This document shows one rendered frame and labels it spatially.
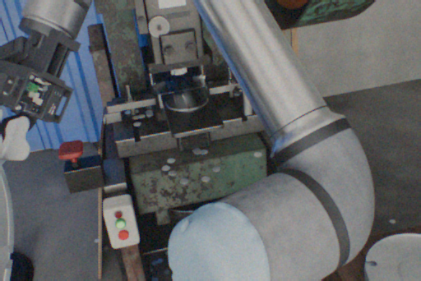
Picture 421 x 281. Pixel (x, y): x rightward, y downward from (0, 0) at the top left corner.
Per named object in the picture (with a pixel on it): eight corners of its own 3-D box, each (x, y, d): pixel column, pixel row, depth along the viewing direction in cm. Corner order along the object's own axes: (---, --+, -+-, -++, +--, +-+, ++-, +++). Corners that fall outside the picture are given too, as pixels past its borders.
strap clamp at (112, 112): (158, 114, 141) (152, 84, 135) (104, 124, 139) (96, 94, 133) (155, 106, 146) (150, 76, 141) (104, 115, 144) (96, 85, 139)
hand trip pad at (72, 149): (88, 175, 119) (81, 151, 115) (65, 180, 118) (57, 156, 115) (89, 161, 125) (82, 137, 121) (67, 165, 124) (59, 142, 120)
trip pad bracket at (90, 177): (115, 218, 128) (100, 162, 118) (80, 226, 127) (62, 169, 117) (114, 205, 134) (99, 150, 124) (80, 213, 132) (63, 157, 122)
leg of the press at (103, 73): (162, 348, 151) (106, 106, 105) (127, 357, 149) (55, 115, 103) (140, 185, 229) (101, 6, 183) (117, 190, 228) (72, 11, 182)
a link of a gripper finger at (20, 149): (2, 186, 58) (29, 118, 59) (-22, 172, 62) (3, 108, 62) (23, 190, 61) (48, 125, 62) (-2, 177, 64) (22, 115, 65)
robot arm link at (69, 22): (20, -16, 61) (67, 15, 68) (7, 15, 61) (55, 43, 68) (55, -12, 57) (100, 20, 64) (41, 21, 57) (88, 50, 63)
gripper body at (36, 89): (10, 112, 55) (48, 20, 56) (-28, 97, 60) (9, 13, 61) (59, 130, 61) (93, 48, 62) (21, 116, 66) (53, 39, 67)
